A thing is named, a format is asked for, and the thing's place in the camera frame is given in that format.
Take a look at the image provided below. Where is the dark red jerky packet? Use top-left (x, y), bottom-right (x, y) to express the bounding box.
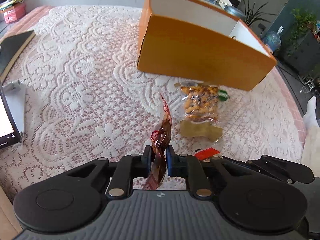
top-left (143, 91), bottom-right (172, 190)

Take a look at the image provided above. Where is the grey metal trash bin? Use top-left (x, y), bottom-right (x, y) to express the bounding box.
top-left (224, 5), bottom-right (245, 17)

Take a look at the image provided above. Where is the pink storage box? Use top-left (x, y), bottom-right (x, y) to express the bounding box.
top-left (2, 3), bottom-right (26, 24)

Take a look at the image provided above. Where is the orange cardboard box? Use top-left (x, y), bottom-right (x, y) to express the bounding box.
top-left (137, 0), bottom-right (277, 91)

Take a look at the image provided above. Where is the tall leafy floor plant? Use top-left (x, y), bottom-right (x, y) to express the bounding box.
top-left (242, 0), bottom-right (275, 27)

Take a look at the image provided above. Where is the phone with lit screen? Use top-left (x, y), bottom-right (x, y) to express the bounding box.
top-left (0, 86), bottom-right (22, 150)

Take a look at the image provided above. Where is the black notebook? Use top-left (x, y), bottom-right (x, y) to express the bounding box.
top-left (0, 30), bottom-right (35, 83)

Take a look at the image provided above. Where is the climbing green vine plant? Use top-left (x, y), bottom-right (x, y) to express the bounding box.
top-left (287, 8), bottom-right (317, 56)

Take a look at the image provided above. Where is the small red candy packet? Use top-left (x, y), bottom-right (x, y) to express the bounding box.
top-left (194, 147), bottom-right (220, 161)

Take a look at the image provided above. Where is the white socked foot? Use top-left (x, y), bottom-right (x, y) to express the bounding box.
top-left (303, 96), bottom-right (319, 131)

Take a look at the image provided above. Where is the clear bag of nuts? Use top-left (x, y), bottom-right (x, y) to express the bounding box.
top-left (175, 81), bottom-right (223, 142)

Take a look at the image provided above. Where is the blue water jug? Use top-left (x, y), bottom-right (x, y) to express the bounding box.
top-left (263, 26), bottom-right (284, 53)

